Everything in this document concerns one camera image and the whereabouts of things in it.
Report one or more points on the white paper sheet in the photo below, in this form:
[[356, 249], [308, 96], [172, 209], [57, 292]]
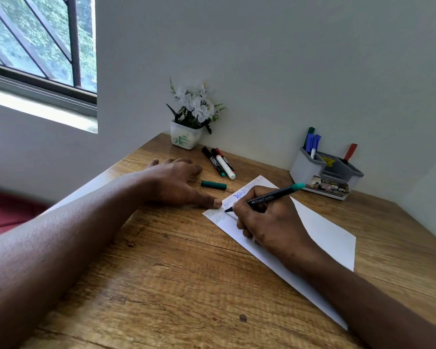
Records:
[[323, 236]]

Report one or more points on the thin red-capped marker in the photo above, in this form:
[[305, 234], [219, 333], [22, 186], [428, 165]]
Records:
[[350, 150]]

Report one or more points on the red quilted mattress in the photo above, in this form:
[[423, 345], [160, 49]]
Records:
[[7, 214]]

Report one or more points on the green marker cap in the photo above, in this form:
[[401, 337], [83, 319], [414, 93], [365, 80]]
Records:
[[213, 184]]

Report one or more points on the person's right hand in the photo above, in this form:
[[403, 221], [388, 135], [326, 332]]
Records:
[[276, 228]]

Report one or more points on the pile of colored markers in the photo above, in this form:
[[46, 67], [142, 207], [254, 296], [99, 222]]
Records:
[[225, 167]]

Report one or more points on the person's left hand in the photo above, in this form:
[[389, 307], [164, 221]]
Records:
[[170, 185]]

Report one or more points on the gray desk organizer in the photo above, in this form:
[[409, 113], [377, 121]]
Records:
[[301, 170]]

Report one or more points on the person's right forearm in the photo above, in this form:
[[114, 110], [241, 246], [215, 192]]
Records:
[[378, 308]]

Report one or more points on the potted white artificial flowers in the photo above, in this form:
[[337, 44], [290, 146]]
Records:
[[185, 139]]

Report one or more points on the thick blue marker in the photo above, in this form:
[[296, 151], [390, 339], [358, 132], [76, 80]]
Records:
[[314, 143]]

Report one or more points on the person's left forearm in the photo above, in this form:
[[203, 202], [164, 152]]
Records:
[[58, 250]]

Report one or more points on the barred window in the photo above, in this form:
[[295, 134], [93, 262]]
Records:
[[21, 32]]

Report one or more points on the thin green-capped marker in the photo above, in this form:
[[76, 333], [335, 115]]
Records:
[[276, 194], [310, 130]]

